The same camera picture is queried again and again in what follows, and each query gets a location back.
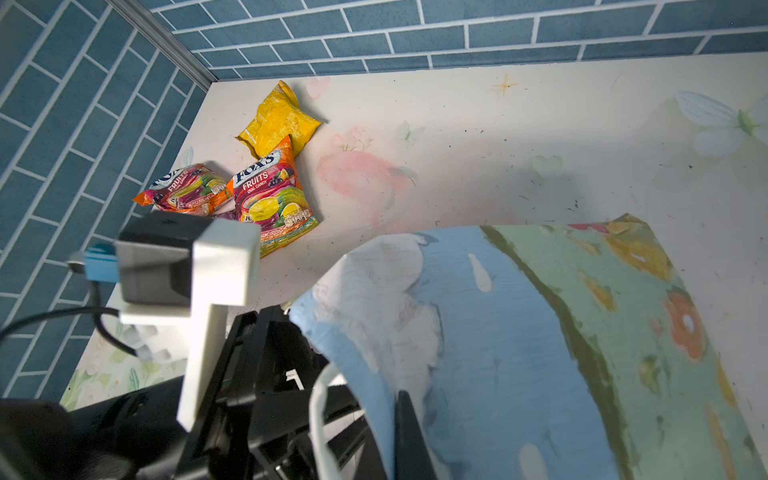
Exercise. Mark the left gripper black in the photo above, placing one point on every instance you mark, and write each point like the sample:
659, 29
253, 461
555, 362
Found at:
253, 422

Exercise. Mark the pink colourful candy packet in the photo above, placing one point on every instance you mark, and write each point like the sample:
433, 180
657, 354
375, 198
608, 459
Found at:
269, 194

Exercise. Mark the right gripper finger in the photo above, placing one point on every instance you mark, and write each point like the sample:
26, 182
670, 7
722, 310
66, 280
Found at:
412, 458

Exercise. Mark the yellow snack packet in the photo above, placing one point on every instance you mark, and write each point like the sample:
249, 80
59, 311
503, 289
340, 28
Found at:
278, 116

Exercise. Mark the floral paper gift bag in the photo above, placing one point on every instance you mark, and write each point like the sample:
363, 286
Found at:
555, 352

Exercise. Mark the orange snack packet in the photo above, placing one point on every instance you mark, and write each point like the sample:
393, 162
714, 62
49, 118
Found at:
195, 190

